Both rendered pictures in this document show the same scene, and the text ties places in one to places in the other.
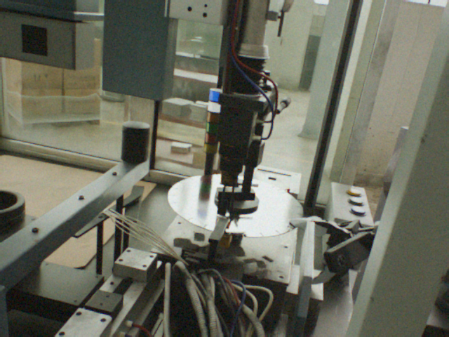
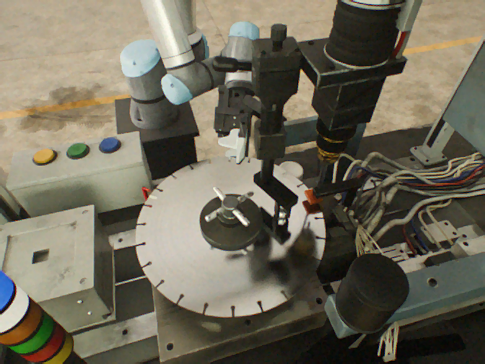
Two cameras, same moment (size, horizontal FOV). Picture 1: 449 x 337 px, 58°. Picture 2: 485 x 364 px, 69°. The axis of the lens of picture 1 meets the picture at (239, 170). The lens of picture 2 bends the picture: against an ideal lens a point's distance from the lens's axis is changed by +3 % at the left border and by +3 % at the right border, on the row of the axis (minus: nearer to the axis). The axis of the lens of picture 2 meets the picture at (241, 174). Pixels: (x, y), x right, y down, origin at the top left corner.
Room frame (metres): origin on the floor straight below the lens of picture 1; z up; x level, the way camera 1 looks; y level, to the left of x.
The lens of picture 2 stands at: (1.02, 0.32, 1.45)
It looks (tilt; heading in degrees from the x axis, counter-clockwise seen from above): 47 degrees down; 246
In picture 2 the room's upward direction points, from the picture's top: straight up
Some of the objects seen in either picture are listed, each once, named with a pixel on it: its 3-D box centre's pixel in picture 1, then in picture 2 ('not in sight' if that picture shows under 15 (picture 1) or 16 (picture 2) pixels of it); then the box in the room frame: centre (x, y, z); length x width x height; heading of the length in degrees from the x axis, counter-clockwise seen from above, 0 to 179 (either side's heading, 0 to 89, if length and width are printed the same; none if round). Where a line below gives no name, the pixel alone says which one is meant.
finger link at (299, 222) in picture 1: (312, 222); (232, 143); (0.82, -0.18, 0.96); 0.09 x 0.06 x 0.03; 60
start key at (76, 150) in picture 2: (356, 202); (78, 152); (1.13, -0.36, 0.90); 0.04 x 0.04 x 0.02
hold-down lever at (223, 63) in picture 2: (275, 103); (245, 71); (0.85, -0.05, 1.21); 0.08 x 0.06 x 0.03; 172
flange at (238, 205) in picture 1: (237, 196); (230, 217); (0.90, -0.01, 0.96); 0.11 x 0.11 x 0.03
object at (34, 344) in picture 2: (212, 126); (27, 328); (1.18, 0.10, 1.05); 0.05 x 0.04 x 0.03; 82
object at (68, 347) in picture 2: (210, 147); (50, 346); (1.18, 0.10, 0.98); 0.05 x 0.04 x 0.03; 82
